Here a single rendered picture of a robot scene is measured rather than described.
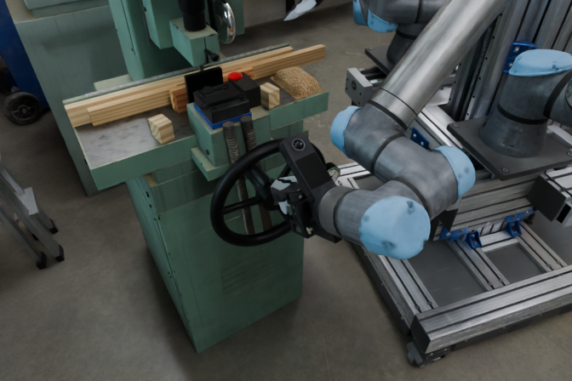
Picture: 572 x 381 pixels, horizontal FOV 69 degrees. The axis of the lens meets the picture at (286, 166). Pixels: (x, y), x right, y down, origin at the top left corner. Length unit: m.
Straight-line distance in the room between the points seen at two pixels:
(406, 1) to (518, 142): 0.43
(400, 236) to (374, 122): 0.20
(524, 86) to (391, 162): 0.54
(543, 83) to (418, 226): 0.61
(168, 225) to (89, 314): 0.81
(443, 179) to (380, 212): 0.11
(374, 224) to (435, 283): 1.09
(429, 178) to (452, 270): 1.09
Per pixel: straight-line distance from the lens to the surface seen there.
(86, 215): 2.20
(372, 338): 1.67
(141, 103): 1.07
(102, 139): 1.02
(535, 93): 1.07
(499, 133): 1.13
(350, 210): 0.56
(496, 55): 1.30
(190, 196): 1.06
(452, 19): 0.69
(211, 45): 1.02
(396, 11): 1.08
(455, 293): 1.59
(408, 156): 0.60
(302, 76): 1.10
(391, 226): 0.50
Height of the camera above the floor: 1.45
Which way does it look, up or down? 40 degrees down
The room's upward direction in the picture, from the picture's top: straight up
